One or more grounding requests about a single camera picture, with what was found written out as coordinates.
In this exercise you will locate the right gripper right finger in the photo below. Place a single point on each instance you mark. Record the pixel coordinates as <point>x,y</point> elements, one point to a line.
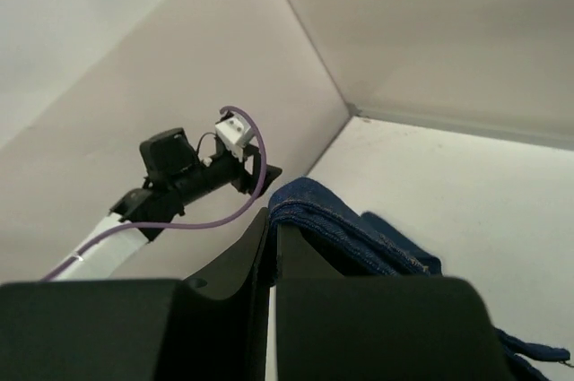
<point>331,327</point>

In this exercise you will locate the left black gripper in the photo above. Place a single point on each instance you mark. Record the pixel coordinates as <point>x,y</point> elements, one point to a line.
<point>224,168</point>

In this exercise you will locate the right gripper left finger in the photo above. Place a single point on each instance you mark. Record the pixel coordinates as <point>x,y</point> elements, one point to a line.
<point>209,326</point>

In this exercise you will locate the dark blue denim trousers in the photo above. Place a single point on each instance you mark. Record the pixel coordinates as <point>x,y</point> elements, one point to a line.
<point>366,245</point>

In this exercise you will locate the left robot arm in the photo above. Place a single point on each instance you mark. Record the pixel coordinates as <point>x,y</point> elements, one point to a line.
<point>176,177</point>

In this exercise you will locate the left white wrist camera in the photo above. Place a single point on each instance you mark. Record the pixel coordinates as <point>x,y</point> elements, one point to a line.
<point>235,133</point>

